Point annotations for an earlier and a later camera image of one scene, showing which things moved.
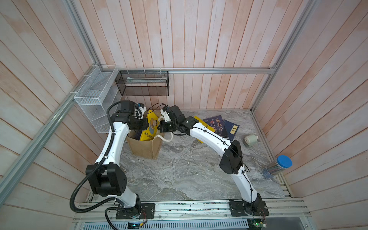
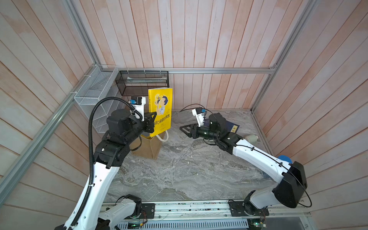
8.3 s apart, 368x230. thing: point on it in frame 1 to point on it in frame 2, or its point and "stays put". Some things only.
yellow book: (205, 125) to (160, 101)
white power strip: (166, 116) to (200, 116)
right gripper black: (163, 130) to (194, 132)
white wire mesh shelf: (101, 88) stays put
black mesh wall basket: (143, 83) stays put
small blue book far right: (231, 129) stays put
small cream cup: (250, 139) stays put
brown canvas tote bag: (149, 148) stays put
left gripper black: (144, 126) to (149, 121)
